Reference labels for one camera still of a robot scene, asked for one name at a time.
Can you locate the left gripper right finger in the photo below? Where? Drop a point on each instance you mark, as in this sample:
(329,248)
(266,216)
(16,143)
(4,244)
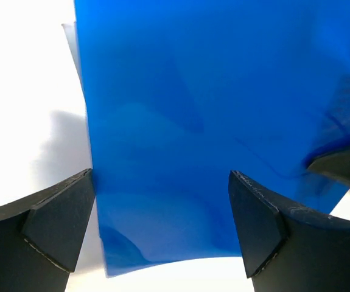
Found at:
(287,246)

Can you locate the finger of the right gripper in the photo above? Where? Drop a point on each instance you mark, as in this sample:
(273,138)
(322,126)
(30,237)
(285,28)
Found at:
(334,165)

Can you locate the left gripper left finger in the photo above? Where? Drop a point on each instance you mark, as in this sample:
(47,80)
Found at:
(41,235)

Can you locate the blue plastic folder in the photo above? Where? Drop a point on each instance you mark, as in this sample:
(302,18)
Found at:
(180,93)

